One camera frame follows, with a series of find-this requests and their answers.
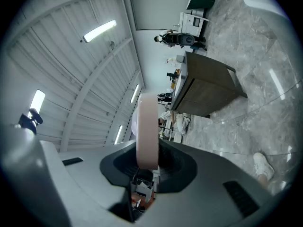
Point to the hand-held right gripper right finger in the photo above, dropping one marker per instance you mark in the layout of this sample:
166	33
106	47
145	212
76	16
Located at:
208	193

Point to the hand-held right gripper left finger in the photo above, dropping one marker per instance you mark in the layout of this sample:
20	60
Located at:
90	178

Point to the pink plastic basket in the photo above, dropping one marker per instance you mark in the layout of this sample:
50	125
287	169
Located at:
148	131

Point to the long ceiling light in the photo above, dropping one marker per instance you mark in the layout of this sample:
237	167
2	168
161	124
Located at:
38	100
118	135
135	93
99	31

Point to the person's left leg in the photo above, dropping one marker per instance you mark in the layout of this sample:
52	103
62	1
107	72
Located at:
263	181

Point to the person's left white shoe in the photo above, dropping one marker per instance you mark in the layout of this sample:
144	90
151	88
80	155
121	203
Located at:
263	165

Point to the vase with yellow flowers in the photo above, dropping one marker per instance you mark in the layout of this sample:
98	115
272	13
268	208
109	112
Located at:
162	134

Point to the dark vanity cabinet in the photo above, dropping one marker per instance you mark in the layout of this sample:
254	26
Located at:
208	89

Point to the orange sofa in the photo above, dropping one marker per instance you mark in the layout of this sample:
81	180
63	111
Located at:
173	85

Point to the white sink basin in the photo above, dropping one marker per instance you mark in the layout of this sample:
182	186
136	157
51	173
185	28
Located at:
181	79

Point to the black faucet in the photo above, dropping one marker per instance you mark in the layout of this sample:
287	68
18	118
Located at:
172	75

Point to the round ceiling detector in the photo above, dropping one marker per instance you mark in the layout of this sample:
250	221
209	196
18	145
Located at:
111	44

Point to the beige tube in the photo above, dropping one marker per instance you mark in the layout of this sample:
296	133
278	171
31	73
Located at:
171	60

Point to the white cabinet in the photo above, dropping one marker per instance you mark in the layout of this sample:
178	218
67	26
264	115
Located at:
191	23

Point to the grey window blind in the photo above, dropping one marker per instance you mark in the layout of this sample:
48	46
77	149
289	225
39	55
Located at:
161	11

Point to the white bathtub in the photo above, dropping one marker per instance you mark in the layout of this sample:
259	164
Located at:
262	1

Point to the black head-worn camera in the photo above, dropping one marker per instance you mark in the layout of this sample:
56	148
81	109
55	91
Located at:
29	122

